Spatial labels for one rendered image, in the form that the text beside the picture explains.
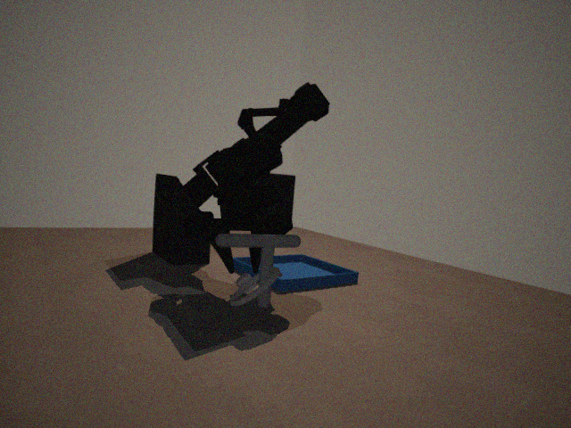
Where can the blue tray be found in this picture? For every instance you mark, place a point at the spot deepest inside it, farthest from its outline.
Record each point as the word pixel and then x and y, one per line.
pixel 301 272

